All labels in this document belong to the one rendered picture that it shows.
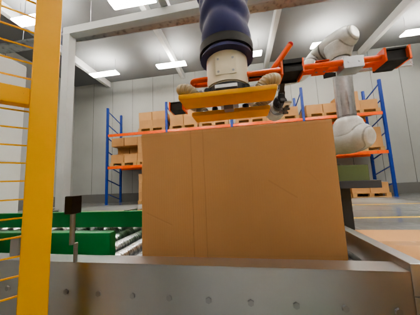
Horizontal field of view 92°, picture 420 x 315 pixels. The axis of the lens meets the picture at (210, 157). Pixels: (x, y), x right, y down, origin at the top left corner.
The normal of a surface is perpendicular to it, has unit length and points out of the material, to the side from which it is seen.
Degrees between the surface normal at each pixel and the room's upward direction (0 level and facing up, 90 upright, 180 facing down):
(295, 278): 90
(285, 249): 90
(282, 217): 90
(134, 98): 90
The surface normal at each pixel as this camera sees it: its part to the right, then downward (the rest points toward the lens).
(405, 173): -0.15, -0.11
